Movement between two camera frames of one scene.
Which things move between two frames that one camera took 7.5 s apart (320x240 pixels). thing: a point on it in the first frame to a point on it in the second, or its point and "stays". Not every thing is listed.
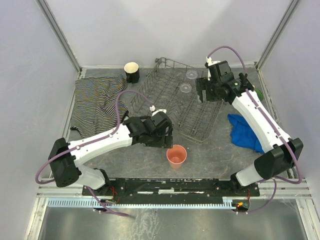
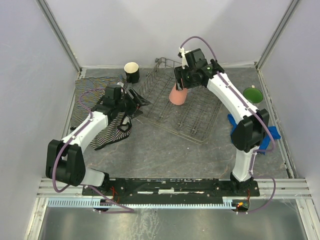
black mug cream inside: (131, 69) stays
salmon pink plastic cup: (176, 156) to (177, 97)
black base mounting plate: (175, 188) stays
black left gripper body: (169, 136) to (132, 100)
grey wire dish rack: (172, 88) stays
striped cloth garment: (94, 109) stays
